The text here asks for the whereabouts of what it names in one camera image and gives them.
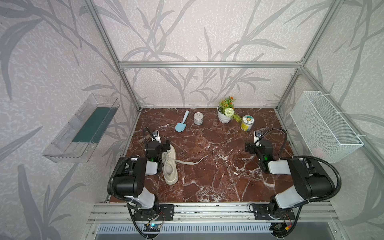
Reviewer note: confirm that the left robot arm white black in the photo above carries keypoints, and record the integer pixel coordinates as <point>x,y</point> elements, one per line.
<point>127,182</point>

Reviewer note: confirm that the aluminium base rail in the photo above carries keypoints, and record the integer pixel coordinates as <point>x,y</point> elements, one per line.
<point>204,212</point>

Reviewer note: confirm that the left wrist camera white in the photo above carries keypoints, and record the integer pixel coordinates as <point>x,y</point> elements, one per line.
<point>156,136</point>

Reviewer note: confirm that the light blue plastic trowel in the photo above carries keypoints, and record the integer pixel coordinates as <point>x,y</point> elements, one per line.
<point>182,125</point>

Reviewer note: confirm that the white wire mesh basket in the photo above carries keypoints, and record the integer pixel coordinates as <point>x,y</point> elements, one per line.
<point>325,131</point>

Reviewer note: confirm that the yellow sunflower seed can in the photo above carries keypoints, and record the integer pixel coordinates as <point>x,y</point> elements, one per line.
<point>247,123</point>

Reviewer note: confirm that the cream white sneaker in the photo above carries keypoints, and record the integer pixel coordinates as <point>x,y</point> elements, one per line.
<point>170,172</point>

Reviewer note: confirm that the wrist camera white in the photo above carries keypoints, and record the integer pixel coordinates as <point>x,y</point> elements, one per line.
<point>156,136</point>
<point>257,136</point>

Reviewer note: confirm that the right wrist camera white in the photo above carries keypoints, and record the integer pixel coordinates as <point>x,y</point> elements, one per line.
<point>257,136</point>

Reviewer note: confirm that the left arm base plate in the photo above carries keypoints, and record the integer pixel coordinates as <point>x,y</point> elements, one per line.
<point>162,212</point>

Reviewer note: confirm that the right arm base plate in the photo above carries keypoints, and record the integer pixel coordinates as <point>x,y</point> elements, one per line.
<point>271,212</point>

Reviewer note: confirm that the left green circuit board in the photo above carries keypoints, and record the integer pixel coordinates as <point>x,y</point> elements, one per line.
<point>152,227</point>

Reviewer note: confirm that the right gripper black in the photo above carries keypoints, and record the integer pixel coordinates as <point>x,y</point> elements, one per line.
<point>252,147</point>

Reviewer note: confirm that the clear plastic wall shelf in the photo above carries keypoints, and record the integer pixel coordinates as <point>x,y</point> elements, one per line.
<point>79,138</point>

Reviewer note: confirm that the aluminium frame crossbar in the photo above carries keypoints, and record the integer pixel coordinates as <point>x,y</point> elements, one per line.
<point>162,64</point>

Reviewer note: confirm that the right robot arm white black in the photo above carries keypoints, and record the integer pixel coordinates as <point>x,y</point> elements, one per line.
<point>314,179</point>

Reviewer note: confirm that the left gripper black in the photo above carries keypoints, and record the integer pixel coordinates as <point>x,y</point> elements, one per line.
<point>163,146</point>

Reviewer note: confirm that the small silver tin can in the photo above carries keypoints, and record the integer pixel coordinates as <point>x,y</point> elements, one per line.
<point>198,118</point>

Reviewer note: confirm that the white pot with flowers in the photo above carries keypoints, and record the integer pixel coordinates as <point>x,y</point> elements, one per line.
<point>226,111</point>

